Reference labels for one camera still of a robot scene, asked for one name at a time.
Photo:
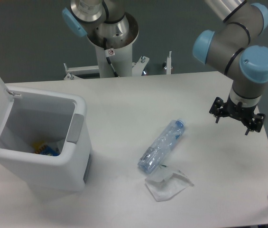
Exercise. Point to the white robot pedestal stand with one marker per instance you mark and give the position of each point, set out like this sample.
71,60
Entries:
113,46

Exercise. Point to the clear plastic wrapper bag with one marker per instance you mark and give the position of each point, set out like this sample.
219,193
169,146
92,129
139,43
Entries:
165,182

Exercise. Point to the yellow and blue trash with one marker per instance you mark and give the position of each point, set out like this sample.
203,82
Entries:
46,148

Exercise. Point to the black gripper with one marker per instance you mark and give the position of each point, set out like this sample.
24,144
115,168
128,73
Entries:
240,109

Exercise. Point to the white trash can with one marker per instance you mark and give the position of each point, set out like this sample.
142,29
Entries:
53,117

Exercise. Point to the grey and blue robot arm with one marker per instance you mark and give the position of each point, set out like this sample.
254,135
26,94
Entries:
229,51

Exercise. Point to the crushed clear plastic bottle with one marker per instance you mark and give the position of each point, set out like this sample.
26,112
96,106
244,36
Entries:
162,146

